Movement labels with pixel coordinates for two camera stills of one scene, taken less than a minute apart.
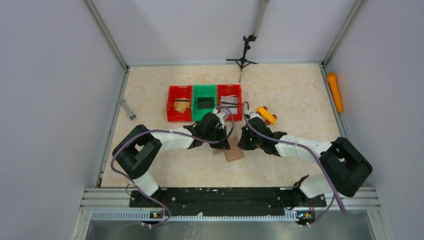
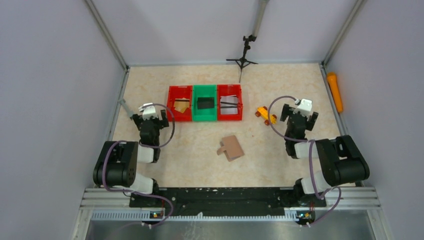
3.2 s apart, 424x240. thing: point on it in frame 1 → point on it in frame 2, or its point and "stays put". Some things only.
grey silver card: [228, 100] stays put
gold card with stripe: [181, 104] stays put
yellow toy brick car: [268, 118] stays put
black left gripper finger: [223, 143] → [164, 121]
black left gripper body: [216, 135] → [157, 126]
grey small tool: [131, 114] stays put
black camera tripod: [241, 61] stays put
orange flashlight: [332, 78] stays put
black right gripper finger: [245, 141] → [287, 110]
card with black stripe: [229, 104] stays put
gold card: [181, 106] stays put
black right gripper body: [256, 141] → [286, 135]
